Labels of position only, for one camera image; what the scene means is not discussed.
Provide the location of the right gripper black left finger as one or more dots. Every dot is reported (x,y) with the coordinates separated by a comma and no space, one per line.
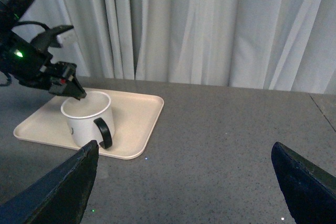
(61,196)

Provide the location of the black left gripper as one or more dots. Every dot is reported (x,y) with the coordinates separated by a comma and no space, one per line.
(30,63)

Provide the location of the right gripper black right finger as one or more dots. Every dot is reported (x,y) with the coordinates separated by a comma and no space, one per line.
(309,191)

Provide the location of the white mug black handle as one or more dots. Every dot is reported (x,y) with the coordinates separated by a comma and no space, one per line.
(90,118)

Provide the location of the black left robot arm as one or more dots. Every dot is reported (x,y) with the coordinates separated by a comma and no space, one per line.
(11,12)

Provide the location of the beige rectangular tray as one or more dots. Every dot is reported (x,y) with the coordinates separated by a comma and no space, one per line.
(135,116)

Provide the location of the grey curtain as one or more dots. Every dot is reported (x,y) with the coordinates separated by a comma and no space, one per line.
(264,44)

